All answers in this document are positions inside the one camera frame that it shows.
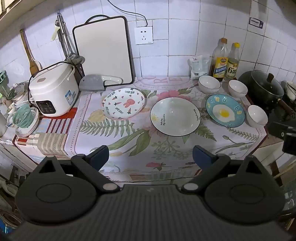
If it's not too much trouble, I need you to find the black pot brown handle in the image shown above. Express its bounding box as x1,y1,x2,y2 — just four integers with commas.
238,70,296,116

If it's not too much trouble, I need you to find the grey cleaver white handle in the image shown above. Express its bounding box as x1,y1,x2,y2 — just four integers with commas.
79,74,122,91

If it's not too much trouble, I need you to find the small glass lid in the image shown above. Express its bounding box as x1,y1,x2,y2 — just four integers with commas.
6,82,26,100

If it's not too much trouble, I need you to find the white wall socket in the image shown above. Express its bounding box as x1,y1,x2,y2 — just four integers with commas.
134,26,153,45

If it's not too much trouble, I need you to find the metal skimmer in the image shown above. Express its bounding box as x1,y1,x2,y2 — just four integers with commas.
57,29,74,61

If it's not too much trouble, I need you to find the black power cable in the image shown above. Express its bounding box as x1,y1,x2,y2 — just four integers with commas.
107,0,148,27

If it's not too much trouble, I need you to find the black gas stove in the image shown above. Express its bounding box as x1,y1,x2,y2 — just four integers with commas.
254,97,296,126

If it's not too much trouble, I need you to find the blue fried egg plate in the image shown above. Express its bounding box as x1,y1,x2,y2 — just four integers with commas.
206,93,245,127

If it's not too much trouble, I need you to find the glass pot lid brown knob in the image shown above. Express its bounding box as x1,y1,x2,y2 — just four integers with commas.
251,70,284,98

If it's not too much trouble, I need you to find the green plastic colander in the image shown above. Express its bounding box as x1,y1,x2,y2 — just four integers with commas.
12,104,31,128

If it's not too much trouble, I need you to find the wall sticker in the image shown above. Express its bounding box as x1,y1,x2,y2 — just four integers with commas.
249,17,264,29

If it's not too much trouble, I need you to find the metal ladle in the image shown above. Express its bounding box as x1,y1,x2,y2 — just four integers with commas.
57,14,85,65

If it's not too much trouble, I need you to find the white black-rimmed plate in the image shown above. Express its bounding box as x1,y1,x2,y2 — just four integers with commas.
150,97,201,137

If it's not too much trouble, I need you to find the wooden stove stand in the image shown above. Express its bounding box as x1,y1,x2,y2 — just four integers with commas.
253,136,296,186

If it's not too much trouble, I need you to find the floral tablecloth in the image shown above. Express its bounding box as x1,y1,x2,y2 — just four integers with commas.
65,75,269,183

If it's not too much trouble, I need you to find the cooking oil bottle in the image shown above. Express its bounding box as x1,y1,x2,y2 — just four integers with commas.
211,38,229,82

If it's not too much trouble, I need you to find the wooden spatula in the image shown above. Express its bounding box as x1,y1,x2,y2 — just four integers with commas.
19,29,43,76

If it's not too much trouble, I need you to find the white peeler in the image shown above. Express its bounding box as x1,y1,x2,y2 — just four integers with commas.
51,22,60,42

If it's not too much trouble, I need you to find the clear vinegar bottle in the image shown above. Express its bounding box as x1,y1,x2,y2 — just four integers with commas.
227,42,241,80

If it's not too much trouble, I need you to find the white bowl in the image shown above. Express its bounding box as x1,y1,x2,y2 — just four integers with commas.
198,75,222,94
246,105,268,127
228,80,248,98

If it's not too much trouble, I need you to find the bunny print plate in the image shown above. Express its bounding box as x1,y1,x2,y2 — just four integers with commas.
101,88,146,120

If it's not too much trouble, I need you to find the clear salt bag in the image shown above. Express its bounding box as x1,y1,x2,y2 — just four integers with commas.
189,55,211,80

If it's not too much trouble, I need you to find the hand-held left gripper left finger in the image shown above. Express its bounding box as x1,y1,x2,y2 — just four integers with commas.
38,145,121,193

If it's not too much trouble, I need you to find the white black-framed cutting board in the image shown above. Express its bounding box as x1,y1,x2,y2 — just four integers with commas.
72,15,135,84

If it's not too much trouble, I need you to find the white rice cooker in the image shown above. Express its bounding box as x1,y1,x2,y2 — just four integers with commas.
28,61,79,117

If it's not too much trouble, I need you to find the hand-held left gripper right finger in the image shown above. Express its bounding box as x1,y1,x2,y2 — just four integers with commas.
181,145,263,193

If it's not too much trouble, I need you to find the striped cloth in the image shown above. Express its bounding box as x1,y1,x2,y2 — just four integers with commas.
13,108,78,160

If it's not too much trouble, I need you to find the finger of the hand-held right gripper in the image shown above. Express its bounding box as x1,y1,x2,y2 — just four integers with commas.
271,121,296,139

